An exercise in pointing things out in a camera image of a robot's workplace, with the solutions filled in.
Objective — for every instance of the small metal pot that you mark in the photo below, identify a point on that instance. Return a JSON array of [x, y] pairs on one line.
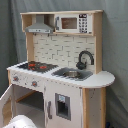
[[72, 74]]

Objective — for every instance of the white oven door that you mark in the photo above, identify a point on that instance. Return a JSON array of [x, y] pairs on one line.
[[6, 112]]

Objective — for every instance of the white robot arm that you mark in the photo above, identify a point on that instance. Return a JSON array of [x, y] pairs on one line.
[[21, 121]]

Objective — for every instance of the wooden toy kitchen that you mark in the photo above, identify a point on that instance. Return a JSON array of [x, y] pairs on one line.
[[72, 50]]

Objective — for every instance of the grey sink basin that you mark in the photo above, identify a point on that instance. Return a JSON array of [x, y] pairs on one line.
[[84, 74]]

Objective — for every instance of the black stovetop with red burners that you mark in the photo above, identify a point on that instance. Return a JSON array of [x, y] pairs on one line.
[[37, 66]]

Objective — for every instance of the right oven knob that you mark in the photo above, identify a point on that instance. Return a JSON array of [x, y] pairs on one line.
[[34, 83]]

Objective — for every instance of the oven knob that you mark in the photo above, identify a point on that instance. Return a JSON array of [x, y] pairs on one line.
[[34, 83], [15, 78]]

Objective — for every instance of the toy microwave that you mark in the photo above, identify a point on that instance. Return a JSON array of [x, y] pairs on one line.
[[73, 23]]

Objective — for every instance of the white cabinet door with dispenser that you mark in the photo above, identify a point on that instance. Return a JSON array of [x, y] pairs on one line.
[[62, 106]]

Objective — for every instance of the grey range hood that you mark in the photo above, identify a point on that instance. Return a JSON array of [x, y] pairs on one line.
[[39, 26]]

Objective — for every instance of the left oven knob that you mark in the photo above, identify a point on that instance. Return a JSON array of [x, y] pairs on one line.
[[15, 78]]

